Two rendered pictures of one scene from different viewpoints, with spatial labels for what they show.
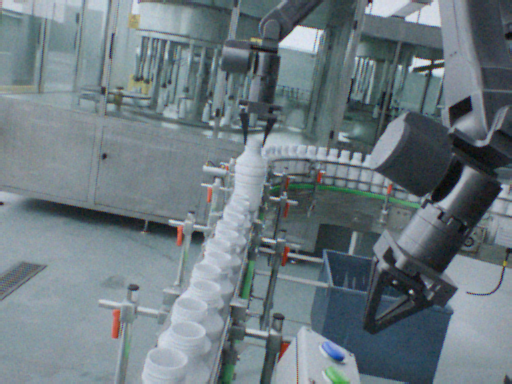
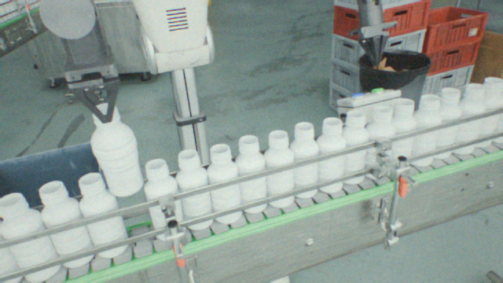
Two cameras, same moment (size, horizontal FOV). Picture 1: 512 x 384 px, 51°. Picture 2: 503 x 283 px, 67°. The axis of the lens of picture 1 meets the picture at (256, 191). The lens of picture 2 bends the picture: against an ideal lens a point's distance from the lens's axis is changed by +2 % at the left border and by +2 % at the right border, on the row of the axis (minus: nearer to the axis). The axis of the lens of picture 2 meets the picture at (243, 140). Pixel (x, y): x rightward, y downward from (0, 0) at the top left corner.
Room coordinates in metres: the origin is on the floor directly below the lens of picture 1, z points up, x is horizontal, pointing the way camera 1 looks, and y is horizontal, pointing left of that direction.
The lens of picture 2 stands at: (1.18, 0.62, 1.53)
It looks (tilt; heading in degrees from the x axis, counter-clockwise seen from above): 31 degrees down; 252
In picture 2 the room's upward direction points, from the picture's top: 5 degrees counter-clockwise
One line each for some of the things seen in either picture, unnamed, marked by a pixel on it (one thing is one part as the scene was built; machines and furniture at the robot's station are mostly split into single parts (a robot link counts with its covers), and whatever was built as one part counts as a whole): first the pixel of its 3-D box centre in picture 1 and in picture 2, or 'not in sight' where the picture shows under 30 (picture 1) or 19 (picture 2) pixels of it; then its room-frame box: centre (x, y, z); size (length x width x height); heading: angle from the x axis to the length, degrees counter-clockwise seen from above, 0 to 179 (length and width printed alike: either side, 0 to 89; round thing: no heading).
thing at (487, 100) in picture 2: not in sight; (484, 112); (0.38, 0.04, 1.08); 0.06 x 0.06 x 0.17
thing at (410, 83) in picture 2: not in sight; (387, 103); (-0.57, -1.34, 0.32); 0.45 x 0.45 x 0.64
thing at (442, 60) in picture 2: not in sight; (433, 53); (-1.55, -1.96, 0.33); 0.61 x 0.41 x 0.22; 2
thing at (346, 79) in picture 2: not in sight; (372, 71); (-0.84, -1.87, 0.33); 0.61 x 0.41 x 0.22; 5
